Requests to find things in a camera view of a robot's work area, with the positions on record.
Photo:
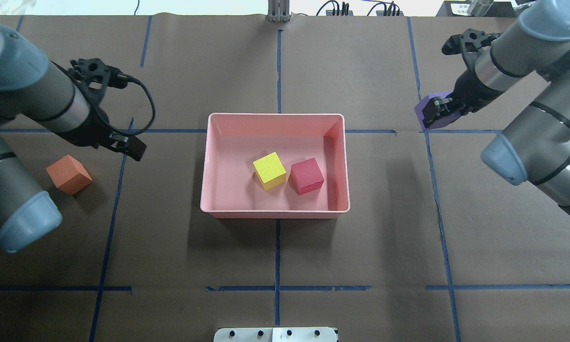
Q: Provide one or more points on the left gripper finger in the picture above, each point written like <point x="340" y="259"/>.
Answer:
<point x="130" y="146"/>

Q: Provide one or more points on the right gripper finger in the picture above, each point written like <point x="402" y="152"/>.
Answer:
<point x="436" y="112"/>

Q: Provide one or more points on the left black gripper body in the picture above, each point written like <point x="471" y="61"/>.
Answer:
<point x="89" y="127"/>

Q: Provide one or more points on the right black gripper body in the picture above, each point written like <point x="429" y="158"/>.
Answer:
<point x="466" y="92"/>

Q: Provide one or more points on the purple foam block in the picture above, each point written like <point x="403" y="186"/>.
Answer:
<point x="418" y="109"/>

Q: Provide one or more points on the orange foam block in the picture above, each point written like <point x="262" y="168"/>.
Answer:
<point x="69" y="175"/>

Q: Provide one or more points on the yellow foam block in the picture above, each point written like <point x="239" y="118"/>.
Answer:
<point x="270" y="171"/>

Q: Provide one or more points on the red foam block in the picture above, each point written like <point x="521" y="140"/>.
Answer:
<point x="306" y="176"/>

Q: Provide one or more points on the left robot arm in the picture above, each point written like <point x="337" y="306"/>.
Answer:
<point x="64" y="102"/>

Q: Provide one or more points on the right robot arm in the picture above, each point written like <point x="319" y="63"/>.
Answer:
<point x="535" y="146"/>

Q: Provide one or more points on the pink plastic bin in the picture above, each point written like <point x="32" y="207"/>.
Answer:
<point x="230" y="186"/>

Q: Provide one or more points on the aluminium frame post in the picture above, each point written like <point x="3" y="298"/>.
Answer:
<point x="278" y="10"/>

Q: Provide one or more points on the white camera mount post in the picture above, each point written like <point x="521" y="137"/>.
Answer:
<point x="277" y="334"/>

